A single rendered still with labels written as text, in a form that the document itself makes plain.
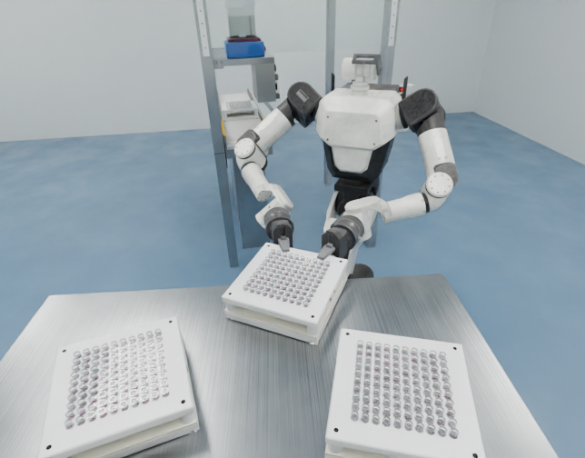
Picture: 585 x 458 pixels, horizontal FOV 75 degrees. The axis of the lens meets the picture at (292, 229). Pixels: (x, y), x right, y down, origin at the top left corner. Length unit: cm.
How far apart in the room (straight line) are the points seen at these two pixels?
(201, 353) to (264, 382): 17
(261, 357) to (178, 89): 494
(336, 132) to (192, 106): 438
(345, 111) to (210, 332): 81
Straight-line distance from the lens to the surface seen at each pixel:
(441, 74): 617
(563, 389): 222
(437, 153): 129
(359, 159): 137
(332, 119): 135
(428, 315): 102
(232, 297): 94
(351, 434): 71
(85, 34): 576
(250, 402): 83
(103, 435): 78
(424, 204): 124
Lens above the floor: 154
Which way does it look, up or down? 31 degrees down
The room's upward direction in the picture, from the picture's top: 2 degrees counter-clockwise
